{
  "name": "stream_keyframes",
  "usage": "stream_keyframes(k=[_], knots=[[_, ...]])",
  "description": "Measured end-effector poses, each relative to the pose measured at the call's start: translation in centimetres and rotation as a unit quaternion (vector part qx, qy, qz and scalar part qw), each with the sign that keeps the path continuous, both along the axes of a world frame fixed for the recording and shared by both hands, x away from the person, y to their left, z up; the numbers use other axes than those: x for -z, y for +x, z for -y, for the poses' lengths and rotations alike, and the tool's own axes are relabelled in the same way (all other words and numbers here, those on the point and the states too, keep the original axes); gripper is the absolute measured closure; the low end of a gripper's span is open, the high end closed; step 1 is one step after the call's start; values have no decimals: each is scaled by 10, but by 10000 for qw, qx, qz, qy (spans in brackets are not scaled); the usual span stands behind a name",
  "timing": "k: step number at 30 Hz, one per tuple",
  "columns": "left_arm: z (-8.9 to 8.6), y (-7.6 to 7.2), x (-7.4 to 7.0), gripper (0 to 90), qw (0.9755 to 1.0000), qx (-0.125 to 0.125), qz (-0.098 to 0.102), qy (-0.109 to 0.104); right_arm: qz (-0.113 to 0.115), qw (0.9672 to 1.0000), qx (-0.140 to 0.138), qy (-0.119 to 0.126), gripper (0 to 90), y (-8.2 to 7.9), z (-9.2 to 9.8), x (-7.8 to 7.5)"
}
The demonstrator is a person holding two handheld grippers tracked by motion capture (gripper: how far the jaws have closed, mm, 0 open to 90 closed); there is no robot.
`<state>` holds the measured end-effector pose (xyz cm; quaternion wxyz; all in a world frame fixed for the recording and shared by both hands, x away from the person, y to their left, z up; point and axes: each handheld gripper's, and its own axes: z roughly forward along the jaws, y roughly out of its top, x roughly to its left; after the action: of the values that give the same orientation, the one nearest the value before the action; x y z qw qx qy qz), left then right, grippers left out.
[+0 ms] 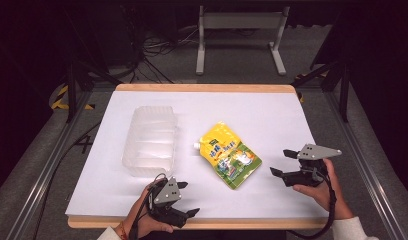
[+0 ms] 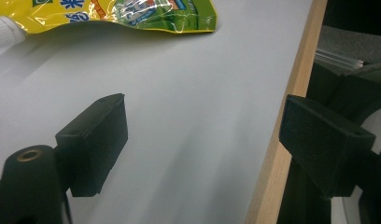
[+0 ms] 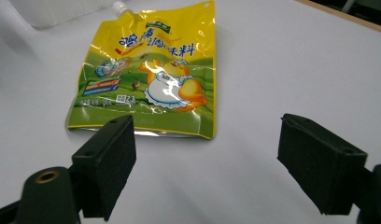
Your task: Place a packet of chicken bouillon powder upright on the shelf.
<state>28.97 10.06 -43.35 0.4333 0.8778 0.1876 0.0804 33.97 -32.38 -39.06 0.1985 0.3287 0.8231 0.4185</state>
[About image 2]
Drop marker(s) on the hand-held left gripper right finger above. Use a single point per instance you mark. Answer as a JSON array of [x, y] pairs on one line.
[[322, 146]]

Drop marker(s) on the yellow green spouted refill pouch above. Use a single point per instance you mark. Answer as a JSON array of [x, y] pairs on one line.
[[123, 14]]

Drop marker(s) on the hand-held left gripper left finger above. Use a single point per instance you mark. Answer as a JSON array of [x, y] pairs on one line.
[[95, 140]]

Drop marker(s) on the bundle of white rods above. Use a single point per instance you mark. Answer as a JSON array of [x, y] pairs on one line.
[[338, 59]]

